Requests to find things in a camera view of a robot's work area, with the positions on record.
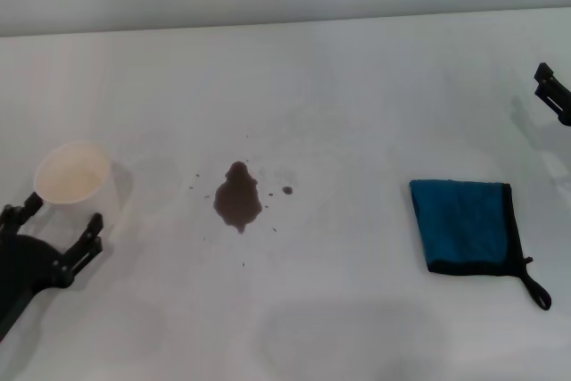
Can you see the small dark liquid droplet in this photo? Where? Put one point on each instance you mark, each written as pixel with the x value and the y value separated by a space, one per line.
pixel 287 190

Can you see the white paper cup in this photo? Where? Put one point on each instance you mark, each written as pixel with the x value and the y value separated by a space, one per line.
pixel 82 184

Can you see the blue rag with black trim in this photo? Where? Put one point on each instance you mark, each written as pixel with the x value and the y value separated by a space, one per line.
pixel 464 225

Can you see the dark liquid stain puddle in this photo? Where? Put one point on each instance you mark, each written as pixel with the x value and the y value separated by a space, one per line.
pixel 236 198

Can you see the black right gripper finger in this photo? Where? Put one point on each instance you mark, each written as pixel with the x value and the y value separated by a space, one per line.
pixel 553 91

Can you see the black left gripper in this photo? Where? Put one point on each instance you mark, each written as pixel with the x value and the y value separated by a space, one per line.
pixel 20 274

